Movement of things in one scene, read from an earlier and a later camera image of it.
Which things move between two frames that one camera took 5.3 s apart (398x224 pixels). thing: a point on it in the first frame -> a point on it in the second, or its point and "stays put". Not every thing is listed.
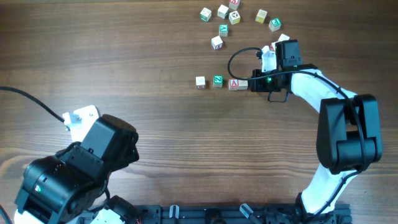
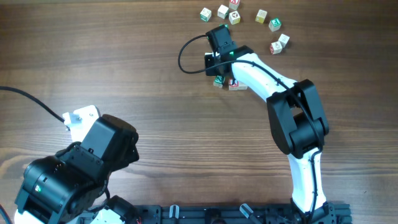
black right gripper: [255, 87] -> [208, 62]
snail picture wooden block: [242, 84] stays put
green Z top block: [217, 81] stays put
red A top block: [233, 84] stays put
